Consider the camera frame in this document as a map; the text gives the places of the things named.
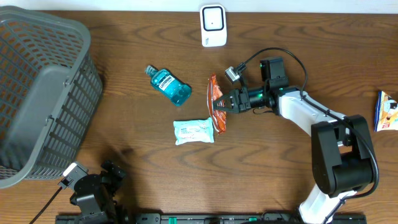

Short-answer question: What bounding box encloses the orange red snack bar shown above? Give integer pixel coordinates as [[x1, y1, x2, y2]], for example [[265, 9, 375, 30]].
[[206, 73, 226, 134]]

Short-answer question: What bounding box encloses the teal wet wipes pack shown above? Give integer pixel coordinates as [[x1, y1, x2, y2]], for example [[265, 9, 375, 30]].
[[173, 118, 214, 145]]

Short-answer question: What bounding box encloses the teal mouthwash bottle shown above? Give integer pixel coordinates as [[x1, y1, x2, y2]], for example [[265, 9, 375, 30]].
[[145, 65, 192, 106]]

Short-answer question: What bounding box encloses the yellow snack bag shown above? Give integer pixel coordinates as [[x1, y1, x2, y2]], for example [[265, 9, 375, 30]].
[[374, 91, 397, 132]]

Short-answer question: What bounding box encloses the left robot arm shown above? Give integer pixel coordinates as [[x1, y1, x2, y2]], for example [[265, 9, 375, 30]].
[[71, 160, 130, 224]]

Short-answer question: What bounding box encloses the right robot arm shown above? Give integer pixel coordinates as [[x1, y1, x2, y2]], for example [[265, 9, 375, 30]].
[[207, 57, 379, 223]]

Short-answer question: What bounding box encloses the white barcode scanner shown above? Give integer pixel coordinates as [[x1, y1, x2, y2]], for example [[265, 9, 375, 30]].
[[200, 4, 228, 47]]

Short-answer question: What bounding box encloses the grey plastic shopping basket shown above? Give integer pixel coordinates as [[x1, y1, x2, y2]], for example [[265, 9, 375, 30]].
[[1, 6, 103, 189]]

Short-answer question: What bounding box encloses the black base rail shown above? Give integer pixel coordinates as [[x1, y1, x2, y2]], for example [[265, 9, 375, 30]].
[[55, 212, 367, 224]]

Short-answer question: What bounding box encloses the left camera cable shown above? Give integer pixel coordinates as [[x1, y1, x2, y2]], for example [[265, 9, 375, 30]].
[[29, 185, 63, 224]]

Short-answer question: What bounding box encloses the camera cable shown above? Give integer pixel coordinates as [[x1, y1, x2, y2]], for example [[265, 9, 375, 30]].
[[29, 185, 63, 224], [238, 47, 380, 224]]

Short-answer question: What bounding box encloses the right camera cable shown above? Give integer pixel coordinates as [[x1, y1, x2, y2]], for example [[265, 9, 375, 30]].
[[238, 47, 380, 224]]

